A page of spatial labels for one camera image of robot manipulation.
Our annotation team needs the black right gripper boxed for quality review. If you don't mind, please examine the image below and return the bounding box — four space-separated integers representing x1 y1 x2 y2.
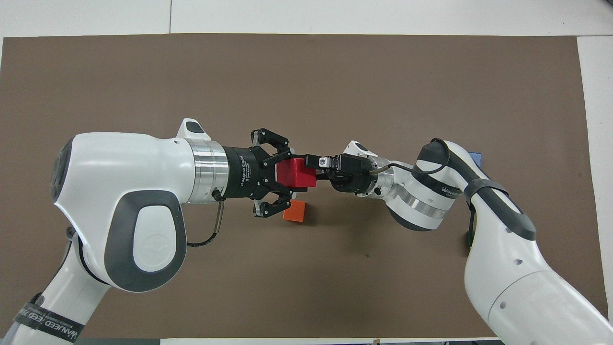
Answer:
305 154 380 195

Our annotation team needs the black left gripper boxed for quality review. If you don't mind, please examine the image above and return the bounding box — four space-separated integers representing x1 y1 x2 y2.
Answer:
223 127 295 219

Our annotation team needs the red wooden block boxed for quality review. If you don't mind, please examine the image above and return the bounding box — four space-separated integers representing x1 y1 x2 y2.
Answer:
276 157 317 190

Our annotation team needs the orange wooden block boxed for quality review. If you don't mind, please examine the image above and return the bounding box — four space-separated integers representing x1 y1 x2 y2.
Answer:
283 200 307 223

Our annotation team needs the brown table mat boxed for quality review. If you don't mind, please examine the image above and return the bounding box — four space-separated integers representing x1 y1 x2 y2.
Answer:
0 33 611 339

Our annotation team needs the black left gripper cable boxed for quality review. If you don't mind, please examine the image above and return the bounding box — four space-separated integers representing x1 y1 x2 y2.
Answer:
187 190 226 248

